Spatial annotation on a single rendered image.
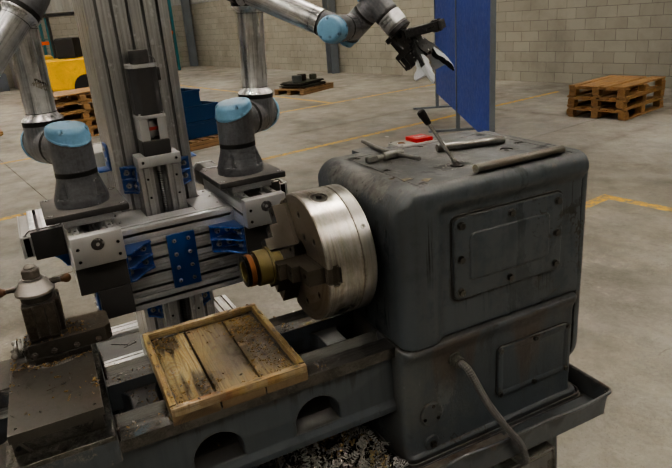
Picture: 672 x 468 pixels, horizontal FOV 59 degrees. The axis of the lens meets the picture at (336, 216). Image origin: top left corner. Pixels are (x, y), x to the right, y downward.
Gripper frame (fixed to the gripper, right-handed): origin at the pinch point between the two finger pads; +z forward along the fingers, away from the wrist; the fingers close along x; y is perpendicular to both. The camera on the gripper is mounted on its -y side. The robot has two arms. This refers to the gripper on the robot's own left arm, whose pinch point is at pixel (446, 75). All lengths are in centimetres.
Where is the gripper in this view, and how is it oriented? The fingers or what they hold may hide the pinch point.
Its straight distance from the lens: 179.6
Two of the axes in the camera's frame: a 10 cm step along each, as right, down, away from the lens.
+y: -5.6, 4.8, 6.8
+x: -5.3, 4.3, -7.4
